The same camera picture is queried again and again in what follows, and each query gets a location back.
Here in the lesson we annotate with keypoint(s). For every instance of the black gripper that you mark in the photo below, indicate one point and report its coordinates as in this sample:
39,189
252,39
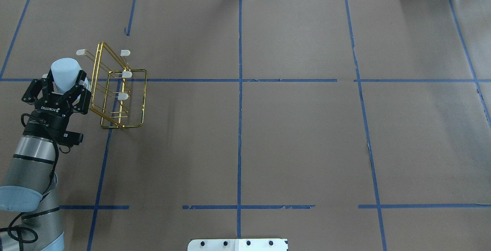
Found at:
43,121

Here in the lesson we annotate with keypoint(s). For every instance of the light blue plastic cup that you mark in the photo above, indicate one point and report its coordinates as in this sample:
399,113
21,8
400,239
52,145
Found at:
64,72

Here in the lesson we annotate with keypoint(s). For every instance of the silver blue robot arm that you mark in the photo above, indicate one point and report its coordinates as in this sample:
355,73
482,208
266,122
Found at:
30,187

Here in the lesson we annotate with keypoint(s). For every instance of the gold wire cup holder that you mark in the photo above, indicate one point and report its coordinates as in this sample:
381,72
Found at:
118,90

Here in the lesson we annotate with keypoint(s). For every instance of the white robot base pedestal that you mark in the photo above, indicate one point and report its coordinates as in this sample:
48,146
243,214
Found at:
253,244

